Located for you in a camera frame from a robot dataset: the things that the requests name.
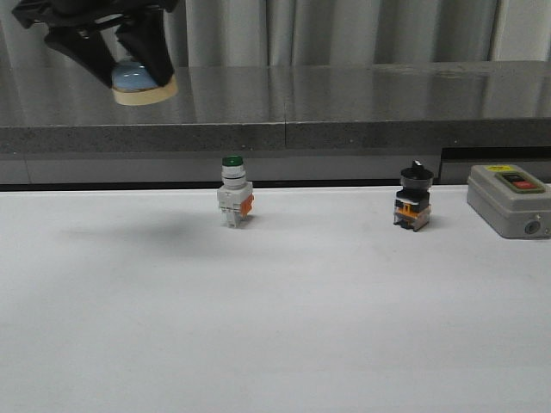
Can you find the grey pleated curtain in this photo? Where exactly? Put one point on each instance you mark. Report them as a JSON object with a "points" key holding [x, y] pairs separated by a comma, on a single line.
{"points": [[337, 33]]}

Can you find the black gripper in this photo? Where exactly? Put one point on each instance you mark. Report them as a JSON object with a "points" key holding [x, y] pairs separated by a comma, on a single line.
{"points": [[140, 31]]}

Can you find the grey on off switch box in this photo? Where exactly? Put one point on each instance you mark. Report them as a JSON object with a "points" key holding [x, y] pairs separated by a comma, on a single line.
{"points": [[512, 201]]}

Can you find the black rotary selector switch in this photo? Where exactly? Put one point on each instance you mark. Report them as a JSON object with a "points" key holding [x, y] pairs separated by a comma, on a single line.
{"points": [[412, 203]]}

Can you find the green pilot light switch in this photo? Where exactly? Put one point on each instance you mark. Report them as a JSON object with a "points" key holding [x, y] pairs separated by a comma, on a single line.
{"points": [[235, 197]]}

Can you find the grey stone counter ledge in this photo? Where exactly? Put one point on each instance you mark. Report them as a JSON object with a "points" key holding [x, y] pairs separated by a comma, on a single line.
{"points": [[299, 124]]}

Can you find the blue dome bell beige base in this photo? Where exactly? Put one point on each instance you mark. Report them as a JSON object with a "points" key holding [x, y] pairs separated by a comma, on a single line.
{"points": [[132, 85]]}

